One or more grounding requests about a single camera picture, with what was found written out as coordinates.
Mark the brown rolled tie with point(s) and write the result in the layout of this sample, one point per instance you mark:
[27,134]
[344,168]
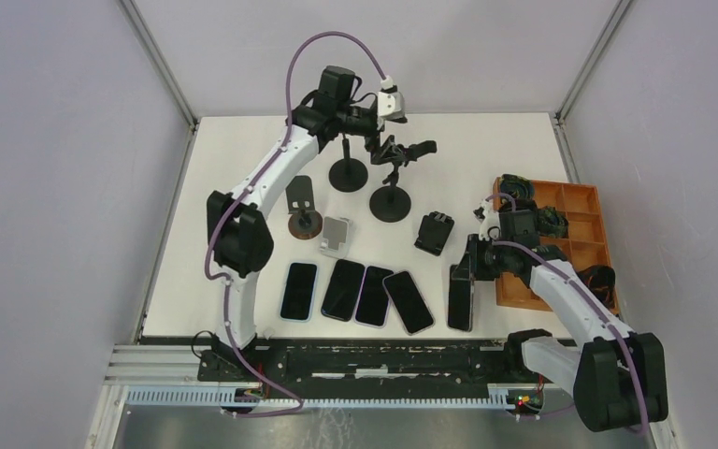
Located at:
[600,280]

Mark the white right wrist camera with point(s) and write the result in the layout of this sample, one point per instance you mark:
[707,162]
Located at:
[484,214]

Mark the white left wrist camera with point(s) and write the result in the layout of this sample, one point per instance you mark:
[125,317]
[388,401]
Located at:
[390,103]

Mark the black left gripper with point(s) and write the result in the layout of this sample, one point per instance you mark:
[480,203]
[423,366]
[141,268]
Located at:
[386,153]

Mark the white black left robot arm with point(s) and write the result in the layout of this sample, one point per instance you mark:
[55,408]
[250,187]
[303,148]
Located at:
[239,242]

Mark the wooden-base black plate stand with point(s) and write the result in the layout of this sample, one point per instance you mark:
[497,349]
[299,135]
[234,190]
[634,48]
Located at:
[305,222]

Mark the orange compartment tray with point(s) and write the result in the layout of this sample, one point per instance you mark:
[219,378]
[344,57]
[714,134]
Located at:
[586,244]

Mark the phone with purple case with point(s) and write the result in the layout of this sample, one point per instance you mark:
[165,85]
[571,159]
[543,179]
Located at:
[373,302]

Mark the green blue rolled tie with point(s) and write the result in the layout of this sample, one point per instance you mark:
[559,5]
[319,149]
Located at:
[552,223]

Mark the phone with light blue case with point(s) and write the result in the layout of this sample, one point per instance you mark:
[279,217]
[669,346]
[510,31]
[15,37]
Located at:
[298,292]

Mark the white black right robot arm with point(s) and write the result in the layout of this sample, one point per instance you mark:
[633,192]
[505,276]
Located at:
[615,375]

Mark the silver folding phone stand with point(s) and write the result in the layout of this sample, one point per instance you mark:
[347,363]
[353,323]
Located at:
[336,237]

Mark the phone with white case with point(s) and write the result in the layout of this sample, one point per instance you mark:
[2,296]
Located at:
[343,289]

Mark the blue yellow rolled tie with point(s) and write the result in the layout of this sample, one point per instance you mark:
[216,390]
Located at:
[516,186]

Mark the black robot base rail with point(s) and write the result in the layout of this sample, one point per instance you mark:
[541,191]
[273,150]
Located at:
[332,369]

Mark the white slotted cable duct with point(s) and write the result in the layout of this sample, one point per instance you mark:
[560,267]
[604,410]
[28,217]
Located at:
[232,397]

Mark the black folding phone stand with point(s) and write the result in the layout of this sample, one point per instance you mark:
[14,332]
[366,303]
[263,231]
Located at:
[434,232]

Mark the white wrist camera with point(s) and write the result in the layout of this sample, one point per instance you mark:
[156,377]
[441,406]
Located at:
[484,214]
[390,103]

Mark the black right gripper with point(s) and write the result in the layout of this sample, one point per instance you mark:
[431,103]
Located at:
[469,264]

